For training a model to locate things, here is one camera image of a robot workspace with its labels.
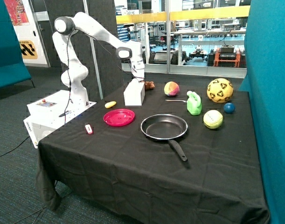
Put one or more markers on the teal partition wall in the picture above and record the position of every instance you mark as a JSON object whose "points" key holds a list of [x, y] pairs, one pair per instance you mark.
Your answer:
{"points": [[265, 82]]}

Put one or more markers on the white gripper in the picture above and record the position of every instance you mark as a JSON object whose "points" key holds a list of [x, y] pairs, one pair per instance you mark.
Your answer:
{"points": [[138, 74]]}

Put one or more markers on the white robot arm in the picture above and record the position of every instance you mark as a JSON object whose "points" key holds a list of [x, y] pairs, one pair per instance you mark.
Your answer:
{"points": [[91, 56]]}

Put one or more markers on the yellow green softball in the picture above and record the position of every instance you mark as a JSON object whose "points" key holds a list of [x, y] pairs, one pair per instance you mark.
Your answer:
{"points": [[213, 119]]}

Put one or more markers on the multicoloured soft ball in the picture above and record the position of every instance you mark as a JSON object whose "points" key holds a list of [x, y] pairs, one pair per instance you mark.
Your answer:
{"points": [[171, 89]]}

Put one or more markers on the black frying pan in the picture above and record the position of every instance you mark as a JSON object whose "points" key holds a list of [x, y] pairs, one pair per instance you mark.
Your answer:
{"points": [[166, 127]]}

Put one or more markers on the red plastic plate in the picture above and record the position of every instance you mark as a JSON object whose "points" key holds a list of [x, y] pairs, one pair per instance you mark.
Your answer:
{"points": [[119, 117]]}

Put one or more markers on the teal sofa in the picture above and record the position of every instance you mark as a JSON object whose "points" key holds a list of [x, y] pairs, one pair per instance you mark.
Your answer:
{"points": [[12, 67]]}

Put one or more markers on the small blue ball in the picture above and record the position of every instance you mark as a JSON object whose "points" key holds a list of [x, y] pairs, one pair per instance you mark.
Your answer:
{"points": [[229, 108]]}

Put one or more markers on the green plastic jug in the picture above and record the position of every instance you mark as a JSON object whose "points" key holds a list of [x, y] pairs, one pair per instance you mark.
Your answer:
{"points": [[194, 104]]}

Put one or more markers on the white robot control base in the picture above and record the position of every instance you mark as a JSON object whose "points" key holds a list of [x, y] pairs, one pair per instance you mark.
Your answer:
{"points": [[50, 113]]}

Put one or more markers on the yellow black soccer ball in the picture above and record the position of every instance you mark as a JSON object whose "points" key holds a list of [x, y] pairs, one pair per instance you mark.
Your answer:
{"points": [[220, 90]]}

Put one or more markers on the brown teddy bear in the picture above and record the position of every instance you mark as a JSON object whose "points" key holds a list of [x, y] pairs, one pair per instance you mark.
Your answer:
{"points": [[149, 85]]}

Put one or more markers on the black tablecloth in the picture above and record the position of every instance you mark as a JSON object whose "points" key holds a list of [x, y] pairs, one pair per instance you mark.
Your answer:
{"points": [[123, 170]]}

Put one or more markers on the red white small box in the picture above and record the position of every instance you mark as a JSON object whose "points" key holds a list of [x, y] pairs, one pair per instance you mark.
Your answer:
{"points": [[88, 128]]}

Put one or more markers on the white tissue box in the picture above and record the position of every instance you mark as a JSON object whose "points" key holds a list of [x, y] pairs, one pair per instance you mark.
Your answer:
{"points": [[134, 93]]}

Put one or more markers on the yellow plastic lemon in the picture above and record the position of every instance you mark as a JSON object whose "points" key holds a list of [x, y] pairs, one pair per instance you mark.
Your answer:
{"points": [[110, 104]]}

